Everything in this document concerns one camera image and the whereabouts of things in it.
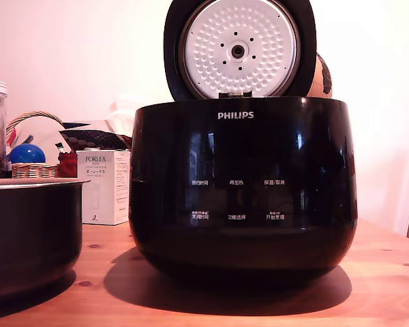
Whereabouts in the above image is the dark dotted patterned cloth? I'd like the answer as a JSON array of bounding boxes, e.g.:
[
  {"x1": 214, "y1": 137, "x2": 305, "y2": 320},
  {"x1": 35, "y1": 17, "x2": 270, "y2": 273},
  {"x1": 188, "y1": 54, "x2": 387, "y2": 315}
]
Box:
[{"x1": 59, "y1": 128, "x2": 134, "y2": 151}]

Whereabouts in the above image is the red pouch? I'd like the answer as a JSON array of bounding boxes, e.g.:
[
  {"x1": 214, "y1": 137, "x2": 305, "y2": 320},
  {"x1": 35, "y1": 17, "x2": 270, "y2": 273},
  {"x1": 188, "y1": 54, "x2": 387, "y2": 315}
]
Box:
[{"x1": 57, "y1": 153, "x2": 78, "y2": 178}]

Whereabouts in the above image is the brown patterned round vase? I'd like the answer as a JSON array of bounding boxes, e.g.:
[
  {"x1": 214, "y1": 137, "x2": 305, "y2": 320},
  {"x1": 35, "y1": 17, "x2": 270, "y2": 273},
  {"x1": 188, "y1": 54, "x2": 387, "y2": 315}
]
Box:
[{"x1": 307, "y1": 52, "x2": 335, "y2": 100}]

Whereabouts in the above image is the blue ball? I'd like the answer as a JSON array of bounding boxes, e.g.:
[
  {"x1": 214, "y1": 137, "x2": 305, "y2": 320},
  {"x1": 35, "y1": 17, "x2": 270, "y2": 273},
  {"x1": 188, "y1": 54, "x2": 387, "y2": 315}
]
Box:
[{"x1": 9, "y1": 143, "x2": 47, "y2": 165}]

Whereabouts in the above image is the black rice cooker lid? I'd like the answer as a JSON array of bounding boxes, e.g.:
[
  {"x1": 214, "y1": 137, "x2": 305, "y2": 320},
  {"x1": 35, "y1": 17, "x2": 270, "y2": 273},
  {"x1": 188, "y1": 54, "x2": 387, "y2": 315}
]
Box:
[{"x1": 163, "y1": 0, "x2": 318, "y2": 102}]

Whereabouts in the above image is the wicker basket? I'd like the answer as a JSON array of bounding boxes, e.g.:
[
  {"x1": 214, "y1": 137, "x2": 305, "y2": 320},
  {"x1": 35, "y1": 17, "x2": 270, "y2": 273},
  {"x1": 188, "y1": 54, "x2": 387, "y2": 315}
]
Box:
[{"x1": 5, "y1": 110, "x2": 65, "y2": 179}]

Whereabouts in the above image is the black Philips rice cooker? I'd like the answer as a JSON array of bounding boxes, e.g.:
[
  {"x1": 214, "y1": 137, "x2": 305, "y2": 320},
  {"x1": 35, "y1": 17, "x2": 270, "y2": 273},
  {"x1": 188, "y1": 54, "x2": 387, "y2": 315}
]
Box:
[{"x1": 128, "y1": 96, "x2": 359, "y2": 284}]

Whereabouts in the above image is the black metallic pot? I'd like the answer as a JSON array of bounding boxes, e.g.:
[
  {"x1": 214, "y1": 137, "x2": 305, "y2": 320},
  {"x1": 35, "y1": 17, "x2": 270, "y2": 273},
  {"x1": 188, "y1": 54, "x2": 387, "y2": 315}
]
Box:
[{"x1": 0, "y1": 178, "x2": 91, "y2": 302}]

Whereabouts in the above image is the white Porlex box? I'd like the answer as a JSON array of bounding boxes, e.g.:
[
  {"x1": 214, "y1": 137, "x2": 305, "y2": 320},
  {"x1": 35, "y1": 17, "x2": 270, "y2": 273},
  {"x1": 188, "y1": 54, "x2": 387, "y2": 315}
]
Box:
[{"x1": 75, "y1": 149, "x2": 132, "y2": 226}]

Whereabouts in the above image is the white printed cloth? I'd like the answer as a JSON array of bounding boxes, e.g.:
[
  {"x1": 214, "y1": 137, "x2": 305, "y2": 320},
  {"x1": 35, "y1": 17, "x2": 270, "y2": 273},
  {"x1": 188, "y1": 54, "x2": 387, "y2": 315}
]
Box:
[{"x1": 6, "y1": 117, "x2": 73, "y2": 164}]

